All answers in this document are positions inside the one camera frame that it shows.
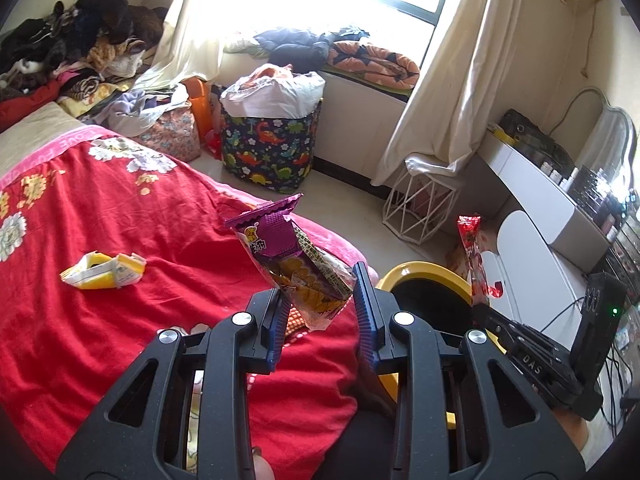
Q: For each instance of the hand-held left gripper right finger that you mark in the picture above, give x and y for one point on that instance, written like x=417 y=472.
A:
x=366 y=325

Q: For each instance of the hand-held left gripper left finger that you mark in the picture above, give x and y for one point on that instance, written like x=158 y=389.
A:
x=272 y=340

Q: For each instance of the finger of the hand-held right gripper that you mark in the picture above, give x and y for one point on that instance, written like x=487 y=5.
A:
x=492 y=322

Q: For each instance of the red snack stick wrapper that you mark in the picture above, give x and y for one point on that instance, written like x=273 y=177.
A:
x=472 y=255

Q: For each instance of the yellow trash bin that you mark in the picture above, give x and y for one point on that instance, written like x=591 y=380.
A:
x=425 y=266

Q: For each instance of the purple snack packet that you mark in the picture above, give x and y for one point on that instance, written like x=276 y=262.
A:
x=280 y=255

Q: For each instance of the person's right forearm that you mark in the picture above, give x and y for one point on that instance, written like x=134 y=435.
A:
x=572 y=435

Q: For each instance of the person's left hand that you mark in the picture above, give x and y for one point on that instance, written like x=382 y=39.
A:
x=264 y=467

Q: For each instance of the white chair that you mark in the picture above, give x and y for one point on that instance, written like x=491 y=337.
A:
x=530 y=250

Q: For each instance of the red floral blanket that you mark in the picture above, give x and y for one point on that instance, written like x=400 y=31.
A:
x=150 y=320

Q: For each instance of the cosmetics organizer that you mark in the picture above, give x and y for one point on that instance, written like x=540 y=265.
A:
x=605 y=210

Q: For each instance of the white desk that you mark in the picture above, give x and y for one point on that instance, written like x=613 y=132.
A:
x=540 y=195

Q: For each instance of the yellow snack wrapper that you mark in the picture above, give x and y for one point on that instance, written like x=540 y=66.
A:
x=100 y=272

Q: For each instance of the dinosaur print storage basket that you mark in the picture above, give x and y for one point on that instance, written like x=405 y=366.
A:
x=270 y=150

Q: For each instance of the vanity mirror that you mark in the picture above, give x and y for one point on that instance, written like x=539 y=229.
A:
x=607 y=145

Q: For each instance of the dark bag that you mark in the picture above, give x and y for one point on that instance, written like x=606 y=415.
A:
x=522 y=127

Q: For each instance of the floral fabric bag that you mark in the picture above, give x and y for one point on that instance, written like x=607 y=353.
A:
x=172 y=135

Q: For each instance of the crumpled white bag liner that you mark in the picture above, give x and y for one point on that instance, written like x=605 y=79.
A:
x=280 y=95

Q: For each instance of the orange plastic container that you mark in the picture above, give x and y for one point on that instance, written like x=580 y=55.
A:
x=197 y=105

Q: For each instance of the cream curtain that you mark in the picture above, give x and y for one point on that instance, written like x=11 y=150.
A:
x=460 y=70
x=190 y=25

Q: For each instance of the orange patterned cushion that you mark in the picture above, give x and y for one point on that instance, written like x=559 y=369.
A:
x=375 y=62

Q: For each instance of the lavender cloth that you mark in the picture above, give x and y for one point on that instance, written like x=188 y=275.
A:
x=135 y=110

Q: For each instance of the dark jacket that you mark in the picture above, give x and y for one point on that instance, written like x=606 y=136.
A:
x=295 y=45

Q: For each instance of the beige bed sheet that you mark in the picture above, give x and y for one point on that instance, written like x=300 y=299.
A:
x=35 y=135

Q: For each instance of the red garment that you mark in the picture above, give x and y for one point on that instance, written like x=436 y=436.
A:
x=27 y=102

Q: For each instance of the pile of dark clothes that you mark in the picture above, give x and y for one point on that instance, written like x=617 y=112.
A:
x=85 y=25

